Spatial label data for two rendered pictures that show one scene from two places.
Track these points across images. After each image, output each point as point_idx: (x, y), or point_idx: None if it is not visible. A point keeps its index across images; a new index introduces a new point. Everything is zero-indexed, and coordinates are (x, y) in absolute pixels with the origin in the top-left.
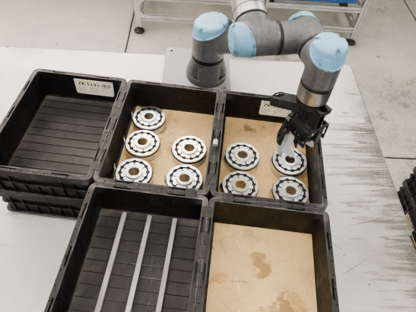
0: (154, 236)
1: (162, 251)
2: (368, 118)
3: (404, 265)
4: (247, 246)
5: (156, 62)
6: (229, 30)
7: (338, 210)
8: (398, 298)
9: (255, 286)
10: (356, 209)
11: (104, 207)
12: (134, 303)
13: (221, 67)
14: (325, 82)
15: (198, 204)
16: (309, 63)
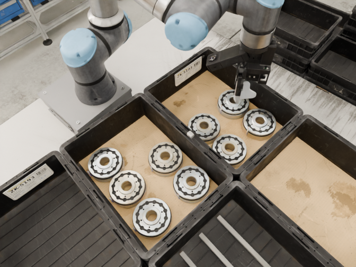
0: (221, 245)
1: (238, 248)
2: (219, 34)
3: (332, 106)
4: (277, 183)
5: (34, 113)
6: (170, 28)
7: None
8: (350, 127)
9: (313, 204)
10: None
11: (161, 266)
12: None
13: (108, 74)
14: (277, 17)
15: (233, 190)
16: (259, 9)
